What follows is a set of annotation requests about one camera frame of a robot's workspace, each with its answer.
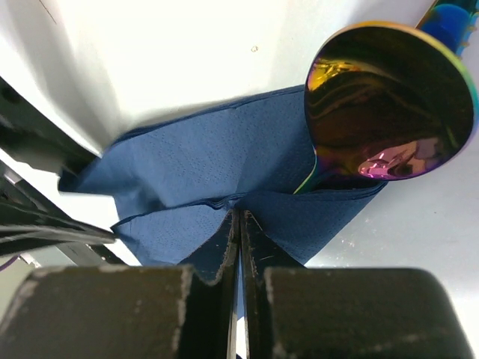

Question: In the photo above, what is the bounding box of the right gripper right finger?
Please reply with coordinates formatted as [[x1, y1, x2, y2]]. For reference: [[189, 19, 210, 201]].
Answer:
[[239, 211, 473, 358]]

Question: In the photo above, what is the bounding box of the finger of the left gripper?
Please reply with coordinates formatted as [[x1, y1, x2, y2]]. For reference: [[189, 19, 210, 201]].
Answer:
[[1, 80, 124, 266]]

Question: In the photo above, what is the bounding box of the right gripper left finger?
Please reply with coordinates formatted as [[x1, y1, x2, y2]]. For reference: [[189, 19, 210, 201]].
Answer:
[[1, 210, 240, 358]]

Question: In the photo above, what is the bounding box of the dark blue paper napkin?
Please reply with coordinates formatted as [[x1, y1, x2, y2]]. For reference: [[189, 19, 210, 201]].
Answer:
[[58, 86, 384, 266]]

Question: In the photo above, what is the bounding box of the iridescent rainbow spoon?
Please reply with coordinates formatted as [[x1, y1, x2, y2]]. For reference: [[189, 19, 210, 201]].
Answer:
[[298, 22, 478, 193]]

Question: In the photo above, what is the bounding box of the iridescent rainbow knife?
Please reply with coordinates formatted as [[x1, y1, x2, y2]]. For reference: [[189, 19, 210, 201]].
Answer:
[[416, 0, 478, 56]]

